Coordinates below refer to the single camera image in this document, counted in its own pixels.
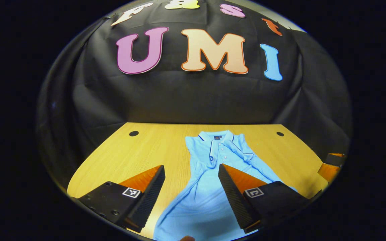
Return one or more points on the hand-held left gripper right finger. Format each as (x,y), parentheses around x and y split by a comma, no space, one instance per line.
(235,201)

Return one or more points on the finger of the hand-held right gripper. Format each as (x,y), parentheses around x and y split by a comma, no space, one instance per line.
(336,154)
(335,161)

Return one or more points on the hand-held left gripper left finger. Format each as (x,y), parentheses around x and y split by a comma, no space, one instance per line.
(147,202)

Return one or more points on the light blue T-shirt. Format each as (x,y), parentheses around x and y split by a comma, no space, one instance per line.
(206,201)

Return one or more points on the black backdrop cloth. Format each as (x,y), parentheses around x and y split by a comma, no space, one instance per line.
(196,97)

